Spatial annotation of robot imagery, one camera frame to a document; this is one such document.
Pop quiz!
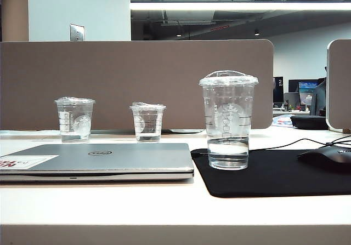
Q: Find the long linear ceiling light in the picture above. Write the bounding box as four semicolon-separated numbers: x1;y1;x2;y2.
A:
130;2;351;11

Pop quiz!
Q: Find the colourful printed sheet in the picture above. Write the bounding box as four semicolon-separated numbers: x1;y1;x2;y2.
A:
273;115;296;127

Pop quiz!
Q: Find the white red laptop sticker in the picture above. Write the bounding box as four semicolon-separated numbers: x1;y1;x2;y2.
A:
0;154;59;170

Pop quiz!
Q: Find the dark grey office chair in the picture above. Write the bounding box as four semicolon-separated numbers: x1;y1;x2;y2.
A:
309;77;329;116

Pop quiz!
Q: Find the tall clear plastic cup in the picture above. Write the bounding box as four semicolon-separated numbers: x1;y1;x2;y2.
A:
199;70;259;170

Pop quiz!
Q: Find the monitor with blue screen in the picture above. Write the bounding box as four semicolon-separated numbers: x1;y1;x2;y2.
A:
298;81;319;106

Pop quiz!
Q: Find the pale blue paper sheet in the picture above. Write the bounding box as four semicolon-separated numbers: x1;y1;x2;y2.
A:
0;129;61;136

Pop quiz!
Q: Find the silver closed laptop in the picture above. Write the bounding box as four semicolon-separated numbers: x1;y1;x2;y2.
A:
0;143;195;185

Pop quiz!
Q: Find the grey background office partition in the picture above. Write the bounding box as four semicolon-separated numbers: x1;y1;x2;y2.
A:
284;92;301;109

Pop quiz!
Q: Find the medium clear plastic cup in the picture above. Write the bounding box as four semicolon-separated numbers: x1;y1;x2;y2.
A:
54;96;97;144

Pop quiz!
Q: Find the black computer mouse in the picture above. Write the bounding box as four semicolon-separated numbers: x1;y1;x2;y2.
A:
297;147;351;172

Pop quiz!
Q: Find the black round cushion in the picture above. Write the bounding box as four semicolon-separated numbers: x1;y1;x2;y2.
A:
290;114;330;131

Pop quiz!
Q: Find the grey divider foot bracket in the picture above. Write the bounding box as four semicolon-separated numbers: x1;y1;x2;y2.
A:
168;129;206;134

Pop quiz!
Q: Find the small clear plastic cup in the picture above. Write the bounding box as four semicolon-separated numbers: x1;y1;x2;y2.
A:
129;101;167;143

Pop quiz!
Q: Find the black sign with numeral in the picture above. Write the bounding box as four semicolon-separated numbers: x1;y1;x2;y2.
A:
273;76;284;103

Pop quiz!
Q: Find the white-edged brown desk divider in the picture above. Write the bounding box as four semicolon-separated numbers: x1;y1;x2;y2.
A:
326;38;351;133

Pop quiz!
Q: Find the wide brown desk divider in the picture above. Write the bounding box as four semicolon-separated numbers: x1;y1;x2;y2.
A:
0;38;275;131

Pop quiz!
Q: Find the metal wall switch plate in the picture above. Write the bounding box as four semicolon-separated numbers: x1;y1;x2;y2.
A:
69;23;85;42

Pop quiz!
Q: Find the thin black desk cable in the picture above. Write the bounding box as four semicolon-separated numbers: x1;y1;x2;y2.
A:
327;135;351;149

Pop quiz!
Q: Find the black mouse cable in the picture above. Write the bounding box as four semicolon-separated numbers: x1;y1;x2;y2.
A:
197;138;334;156

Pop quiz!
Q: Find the black mouse pad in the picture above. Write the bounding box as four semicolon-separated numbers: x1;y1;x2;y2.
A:
190;148;351;198

